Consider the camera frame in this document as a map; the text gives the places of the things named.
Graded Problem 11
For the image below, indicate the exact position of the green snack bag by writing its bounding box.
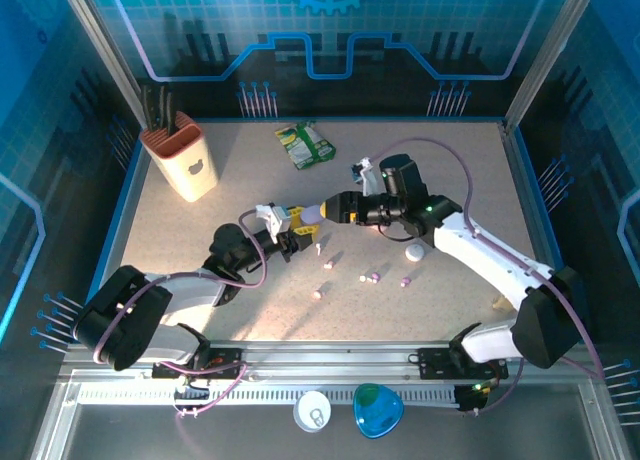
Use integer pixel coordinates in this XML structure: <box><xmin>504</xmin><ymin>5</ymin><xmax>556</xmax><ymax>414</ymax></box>
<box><xmin>274</xmin><ymin>120</ymin><xmax>337</xmax><ymax>171</ymax></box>

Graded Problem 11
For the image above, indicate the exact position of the beige knife block orange top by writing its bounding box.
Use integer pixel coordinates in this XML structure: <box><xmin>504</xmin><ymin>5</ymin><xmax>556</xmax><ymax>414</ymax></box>
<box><xmin>138</xmin><ymin>110</ymin><xmax>220</xmax><ymax>203</ymax></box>

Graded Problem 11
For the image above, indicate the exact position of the white can with pull tab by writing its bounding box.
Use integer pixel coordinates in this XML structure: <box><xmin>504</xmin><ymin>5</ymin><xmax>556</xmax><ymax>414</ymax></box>
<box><xmin>293</xmin><ymin>389</ymin><xmax>334</xmax><ymax>434</ymax></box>

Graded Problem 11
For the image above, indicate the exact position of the blue triangular container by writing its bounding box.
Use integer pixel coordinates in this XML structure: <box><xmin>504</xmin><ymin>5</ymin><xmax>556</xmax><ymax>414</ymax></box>
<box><xmin>352</xmin><ymin>382</ymin><xmax>405</xmax><ymax>440</ymax></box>

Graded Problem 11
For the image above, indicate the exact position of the black controller box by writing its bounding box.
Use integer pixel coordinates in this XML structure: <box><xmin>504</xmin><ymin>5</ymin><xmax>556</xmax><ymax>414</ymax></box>
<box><xmin>455</xmin><ymin>379</ymin><xmax>494</xmax><ymax>414</ymax></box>

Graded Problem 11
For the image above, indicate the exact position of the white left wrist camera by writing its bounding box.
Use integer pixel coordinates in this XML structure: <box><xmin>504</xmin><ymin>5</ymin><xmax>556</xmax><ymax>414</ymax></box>
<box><xmin>255</xmin><ymin>204</ymin><xmax>292</xmax><ymax>235</ymax></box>

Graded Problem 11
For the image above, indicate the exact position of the thin black cable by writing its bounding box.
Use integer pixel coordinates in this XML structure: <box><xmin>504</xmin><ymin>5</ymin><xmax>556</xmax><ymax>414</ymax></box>
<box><xmin>378</xmin><ymin>223</ymin><xmax>422</xmax><ymax>244</ymax></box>

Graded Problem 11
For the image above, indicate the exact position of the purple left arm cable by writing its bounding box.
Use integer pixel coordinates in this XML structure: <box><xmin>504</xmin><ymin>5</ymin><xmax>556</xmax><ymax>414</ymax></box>
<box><xmin>93</xmin><ymin>208</ymin><xmax>267</xmax><ymax>364</ymax></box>

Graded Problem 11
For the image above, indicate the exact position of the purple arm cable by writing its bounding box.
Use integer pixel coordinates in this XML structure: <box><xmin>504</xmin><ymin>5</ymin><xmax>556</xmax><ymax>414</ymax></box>
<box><xmin>93</xmin><ymin>208</ymin><xmax>267</xmax><ymax>364</ymax></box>
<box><xmin>367</xmin><ymin>137</ymin><xmax>605</xmax><ymax>381</ymax></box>

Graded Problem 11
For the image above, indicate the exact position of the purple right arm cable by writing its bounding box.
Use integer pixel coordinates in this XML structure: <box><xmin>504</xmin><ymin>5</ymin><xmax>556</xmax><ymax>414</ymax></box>
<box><xmin>367</xmin><ymin>137</ymin><xmax>605</xmax><ymax>381</ymax></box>

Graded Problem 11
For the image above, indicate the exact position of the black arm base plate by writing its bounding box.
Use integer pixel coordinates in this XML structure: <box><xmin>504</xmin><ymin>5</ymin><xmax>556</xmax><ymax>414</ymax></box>
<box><xmin>151</xmin><ymin>347</ymin><xmax>247</xmax><ymax>381</ymax></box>
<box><xmin>416</xmin><ymin>347</ymin><xmax>510</xmax><ymax>381</ymax></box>

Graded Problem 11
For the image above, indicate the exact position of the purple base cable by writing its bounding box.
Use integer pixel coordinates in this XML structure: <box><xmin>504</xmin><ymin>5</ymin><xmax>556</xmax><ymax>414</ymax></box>
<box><xmin>472</xmin><ymin>357</ymin><xmax>526</xmax><ymax>417</ymax></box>
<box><xmin>158</xmin><ymin>360</ymin><xmax>250</xmax><ymax>431</ymax></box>

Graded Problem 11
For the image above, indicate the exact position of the aluminium rail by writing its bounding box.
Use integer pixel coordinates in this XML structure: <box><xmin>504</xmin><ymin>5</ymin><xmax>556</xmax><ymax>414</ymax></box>
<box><xmin>62</xmin><ymin>340</ymin><xmax>609</xmax><ymax>382</ymax></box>

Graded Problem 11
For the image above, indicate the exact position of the slotted cable duct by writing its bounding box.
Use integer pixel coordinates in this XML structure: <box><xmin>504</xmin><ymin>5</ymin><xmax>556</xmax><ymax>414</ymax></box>
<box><xmin>77</xmin><ymin>385</ymin><xmax>461</xmax><ymax>406</ymax></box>

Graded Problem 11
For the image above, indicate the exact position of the aluminium frame post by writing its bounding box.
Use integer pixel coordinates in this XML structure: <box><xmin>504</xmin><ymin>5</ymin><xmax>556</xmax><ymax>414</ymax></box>
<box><xmin>55</xmin><ymin>0</ymin><xmax>147</xmax><ymax>131</ymax></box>
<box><xmin>503</xmin><ymin>0</ymin><xmax>594</xmax><ymax>131</ymax></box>

